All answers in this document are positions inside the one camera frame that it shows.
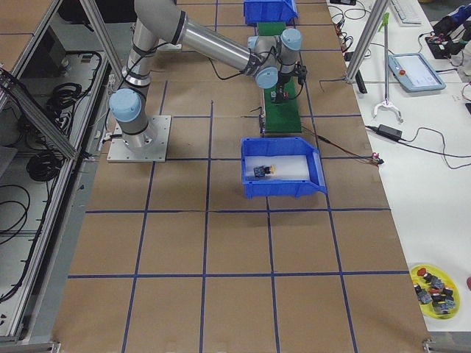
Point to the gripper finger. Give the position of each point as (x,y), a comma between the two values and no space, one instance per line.
(280,95)

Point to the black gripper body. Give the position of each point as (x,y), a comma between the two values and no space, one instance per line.
(283,81)

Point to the yellow push button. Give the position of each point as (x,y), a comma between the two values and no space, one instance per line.
(263,171)

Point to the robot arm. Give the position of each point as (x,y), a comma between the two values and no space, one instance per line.
(271,60)

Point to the yellow plate of buttons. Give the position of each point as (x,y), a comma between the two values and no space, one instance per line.
(436,292)

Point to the green conveyor belt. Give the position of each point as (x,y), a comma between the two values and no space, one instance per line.
(282,118)

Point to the right blue plastic bin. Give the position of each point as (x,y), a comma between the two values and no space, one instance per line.
(283,146)

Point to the blue plastic bin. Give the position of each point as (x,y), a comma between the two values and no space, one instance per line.
(262,11)
(283,146)

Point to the white foam pad right bin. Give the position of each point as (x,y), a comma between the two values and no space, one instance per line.
(287,167)

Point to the left blue plastic bin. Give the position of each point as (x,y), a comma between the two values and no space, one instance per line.
(262,11)

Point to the black handheld bar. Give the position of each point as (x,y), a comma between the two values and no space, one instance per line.
(360,83)

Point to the black power adapter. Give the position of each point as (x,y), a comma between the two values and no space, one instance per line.
(389,132)

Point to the reacher grabber tool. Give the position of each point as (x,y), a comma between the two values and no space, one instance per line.
(386,104)

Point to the teach pendant tablet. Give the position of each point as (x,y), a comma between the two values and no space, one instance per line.
(414,73)

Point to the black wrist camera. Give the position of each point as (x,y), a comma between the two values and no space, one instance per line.
(300,73)

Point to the aluminium frame post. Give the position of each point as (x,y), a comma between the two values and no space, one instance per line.
(372,25)

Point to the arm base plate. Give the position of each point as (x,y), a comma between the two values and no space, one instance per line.
(147,147)

